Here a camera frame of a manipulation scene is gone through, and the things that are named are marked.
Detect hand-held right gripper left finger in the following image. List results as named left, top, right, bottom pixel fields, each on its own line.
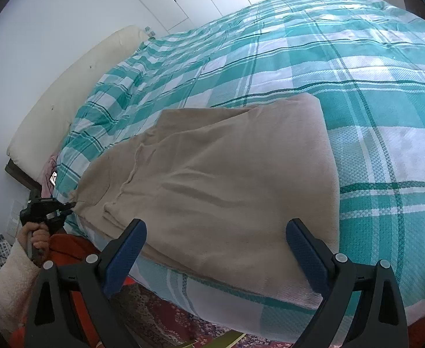
left=23, top=218, right=148, bottom=348

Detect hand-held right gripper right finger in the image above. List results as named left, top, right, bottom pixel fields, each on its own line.
left=286, top=218, right=410, bottom=348

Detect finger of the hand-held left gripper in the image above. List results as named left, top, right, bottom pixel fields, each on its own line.
left=55, top=201, right=77, bottom=215

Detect beige pants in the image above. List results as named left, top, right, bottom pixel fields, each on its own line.
left=69, top=92, right=341, bottom=310

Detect person's left forearm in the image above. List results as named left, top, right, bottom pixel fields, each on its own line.
left=0, top=240, right=42, bottom=338

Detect person's left hand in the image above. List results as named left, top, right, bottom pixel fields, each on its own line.
left=16, top=222, right=52, bottom=262

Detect pink cloth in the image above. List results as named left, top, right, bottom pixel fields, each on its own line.
left=40, top=154, right=61, bottom=198

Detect person's left leg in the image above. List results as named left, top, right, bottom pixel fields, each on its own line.
left=9, top=234, right=133, bottom=348

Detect red patterned rug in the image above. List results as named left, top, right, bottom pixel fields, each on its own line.
left=111, top=279, right=296, bottom=348

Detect cream padded headboard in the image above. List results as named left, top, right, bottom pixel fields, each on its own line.
left=6, top=25, right=150, bottom=186

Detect olive metal bar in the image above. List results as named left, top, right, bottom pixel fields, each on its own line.
left=181, top=333, right=247, bottom=348

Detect teal plaid blanket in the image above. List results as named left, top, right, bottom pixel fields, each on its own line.
left=51, top=0, right=425, bottom=345

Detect white wall socket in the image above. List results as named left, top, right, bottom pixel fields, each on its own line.
left=7, top=199, right=26, bottom=237

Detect dark wooden bed frame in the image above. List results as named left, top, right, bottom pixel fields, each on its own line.
left=4, top=159, right=43, bottom=198

